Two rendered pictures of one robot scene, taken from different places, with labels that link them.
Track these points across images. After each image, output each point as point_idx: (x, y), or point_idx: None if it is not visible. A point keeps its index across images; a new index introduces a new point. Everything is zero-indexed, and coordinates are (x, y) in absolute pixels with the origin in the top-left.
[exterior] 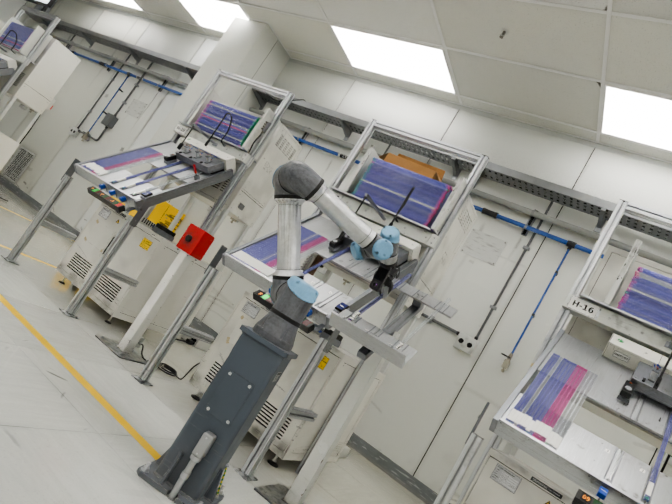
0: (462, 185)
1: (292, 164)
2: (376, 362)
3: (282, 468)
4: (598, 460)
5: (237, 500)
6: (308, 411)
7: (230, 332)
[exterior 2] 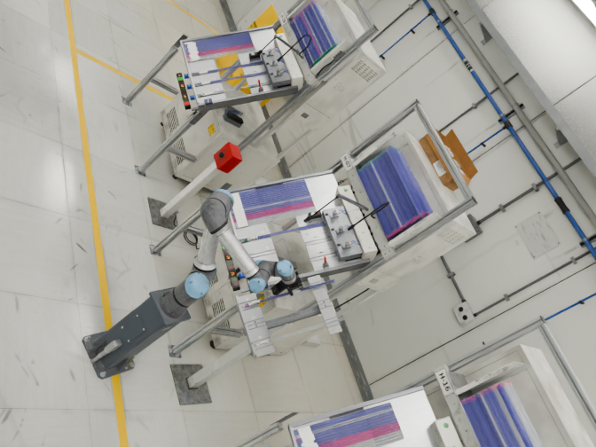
0: (434, 218)
1: (207, 206)
2: None
3: (220, 349)
4: None
5: (145, 372)
6: (233, 332)
7: None
